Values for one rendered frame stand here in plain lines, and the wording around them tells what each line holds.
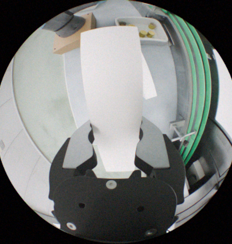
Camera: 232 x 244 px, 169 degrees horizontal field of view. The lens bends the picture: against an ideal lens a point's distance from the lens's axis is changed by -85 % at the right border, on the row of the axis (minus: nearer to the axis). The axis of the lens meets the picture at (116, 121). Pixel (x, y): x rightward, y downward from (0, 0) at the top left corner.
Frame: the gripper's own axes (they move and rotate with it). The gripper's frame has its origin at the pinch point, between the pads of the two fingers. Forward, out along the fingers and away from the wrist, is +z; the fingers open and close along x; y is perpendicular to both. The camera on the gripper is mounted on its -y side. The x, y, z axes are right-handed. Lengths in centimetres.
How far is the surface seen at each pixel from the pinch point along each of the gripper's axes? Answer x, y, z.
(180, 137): 27.3, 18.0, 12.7
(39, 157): -295, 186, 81
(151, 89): 15.3, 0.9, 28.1
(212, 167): 62, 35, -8
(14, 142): -313, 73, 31
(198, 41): 39, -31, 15
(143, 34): 13.3, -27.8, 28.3
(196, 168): 58, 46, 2
